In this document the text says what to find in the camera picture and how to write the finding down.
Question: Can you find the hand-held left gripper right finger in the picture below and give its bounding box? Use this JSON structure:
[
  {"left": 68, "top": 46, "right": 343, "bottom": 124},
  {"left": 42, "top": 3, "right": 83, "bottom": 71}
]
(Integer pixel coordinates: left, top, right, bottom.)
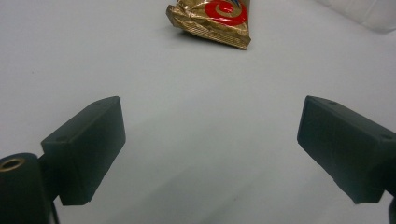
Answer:
[{"left": 296, "top": 95, "right": 396, "bottom": 205}]

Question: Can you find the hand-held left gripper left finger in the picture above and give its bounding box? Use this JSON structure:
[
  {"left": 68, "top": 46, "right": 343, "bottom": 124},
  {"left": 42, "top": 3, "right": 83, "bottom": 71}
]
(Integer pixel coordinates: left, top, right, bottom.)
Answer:
[{"left": 40, "top": 95, "right": 127, "bottom": 206}]

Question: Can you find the gold snack packet red swirl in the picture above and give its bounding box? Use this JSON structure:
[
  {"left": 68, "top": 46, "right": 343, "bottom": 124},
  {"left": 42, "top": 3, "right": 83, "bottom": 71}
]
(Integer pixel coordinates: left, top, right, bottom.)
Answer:
[{"left": 165, "top": 0, "right": 252, "bottom": 51}]

